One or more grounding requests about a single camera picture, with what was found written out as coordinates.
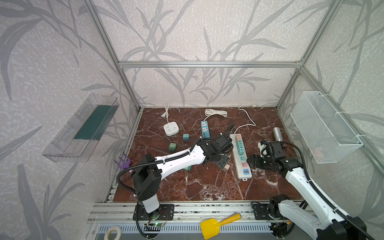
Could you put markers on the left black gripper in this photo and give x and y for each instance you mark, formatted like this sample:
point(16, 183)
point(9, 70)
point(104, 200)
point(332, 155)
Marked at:
point(222, 159)

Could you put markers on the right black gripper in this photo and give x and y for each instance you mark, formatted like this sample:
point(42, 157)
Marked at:
point(258, 161)

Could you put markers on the teal power strip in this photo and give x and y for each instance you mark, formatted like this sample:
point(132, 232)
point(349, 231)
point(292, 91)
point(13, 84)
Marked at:
point(205, 130)

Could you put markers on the long white multicolour power strip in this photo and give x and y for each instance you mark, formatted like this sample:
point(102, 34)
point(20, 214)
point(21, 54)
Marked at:
point(242, 167)

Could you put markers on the green plug adapter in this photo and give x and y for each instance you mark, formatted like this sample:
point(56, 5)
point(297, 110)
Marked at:
point(172, 147)
point(188, 168)

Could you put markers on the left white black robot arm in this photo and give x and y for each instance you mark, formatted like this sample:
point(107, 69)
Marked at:
point(144, 179)

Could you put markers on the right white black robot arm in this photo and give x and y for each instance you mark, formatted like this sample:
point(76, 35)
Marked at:
point(319, 217)

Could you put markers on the metal cylinder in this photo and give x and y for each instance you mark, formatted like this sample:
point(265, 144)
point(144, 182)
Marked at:
point(278, 134)

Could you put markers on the white square power socket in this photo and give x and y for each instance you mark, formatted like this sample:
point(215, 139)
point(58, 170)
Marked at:
point(171, 129)

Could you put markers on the yellow plastic scoop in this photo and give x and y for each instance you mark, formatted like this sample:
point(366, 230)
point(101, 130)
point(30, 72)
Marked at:
point(211, 227)

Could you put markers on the purple plastic fork toy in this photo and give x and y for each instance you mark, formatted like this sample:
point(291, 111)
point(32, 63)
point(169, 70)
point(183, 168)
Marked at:
point(124, 162)

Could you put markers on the white tape roll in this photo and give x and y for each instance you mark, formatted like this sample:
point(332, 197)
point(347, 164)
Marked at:
point(113, 233)

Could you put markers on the white wire mesh basket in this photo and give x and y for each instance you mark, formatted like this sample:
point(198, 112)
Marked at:
point(327, 134)

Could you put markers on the clear plastic wall bin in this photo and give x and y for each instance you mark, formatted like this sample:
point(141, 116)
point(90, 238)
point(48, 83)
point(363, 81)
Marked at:
point(77, 140)

